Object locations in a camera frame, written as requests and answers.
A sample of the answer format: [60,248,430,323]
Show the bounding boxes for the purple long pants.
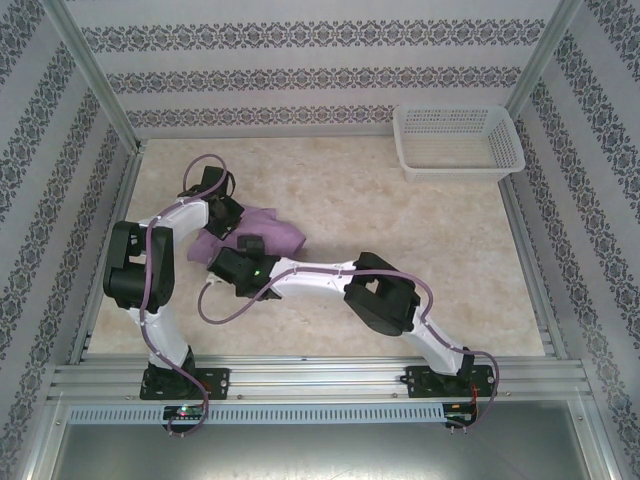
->
[186,199,307,267]

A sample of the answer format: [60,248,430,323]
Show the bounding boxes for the grey metal panel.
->
[47,423,609,480]

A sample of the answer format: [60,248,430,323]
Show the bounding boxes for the white plastic mesh basket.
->
[392,105,526,184]

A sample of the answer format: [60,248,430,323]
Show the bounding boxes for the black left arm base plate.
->
[139,367,232,401]

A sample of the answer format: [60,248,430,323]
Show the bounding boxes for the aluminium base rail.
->
[47,352,596,402]

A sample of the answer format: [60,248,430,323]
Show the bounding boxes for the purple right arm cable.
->
[198,264,502,434]

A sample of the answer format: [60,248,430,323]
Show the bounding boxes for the grey slotted cable duct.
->
[67,403,447,424]

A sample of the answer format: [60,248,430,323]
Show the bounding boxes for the aluminium frame post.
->
[503,0,584,119]
[43,0,144,149]

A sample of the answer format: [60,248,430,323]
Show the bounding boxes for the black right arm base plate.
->
[404,363,499,400]

